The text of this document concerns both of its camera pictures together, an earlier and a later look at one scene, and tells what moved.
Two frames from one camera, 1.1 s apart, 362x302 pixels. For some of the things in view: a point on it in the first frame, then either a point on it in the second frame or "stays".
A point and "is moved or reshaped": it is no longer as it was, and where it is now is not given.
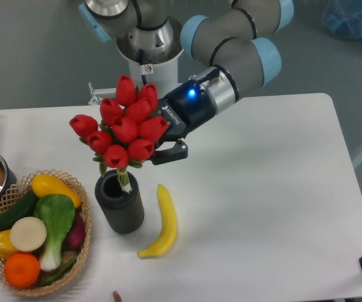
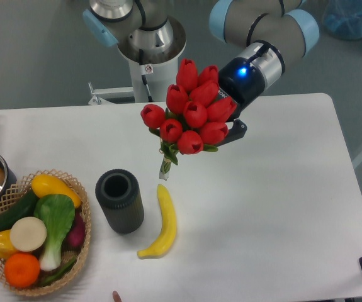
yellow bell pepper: x=1 y=245 stays
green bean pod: x=58 y=273 stays
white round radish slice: x=28 y=234 stays
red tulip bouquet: x=125 y=134 is moved or reshaped
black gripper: x=186 y=109 to x=240 y=81
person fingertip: x=116 y=297 stays
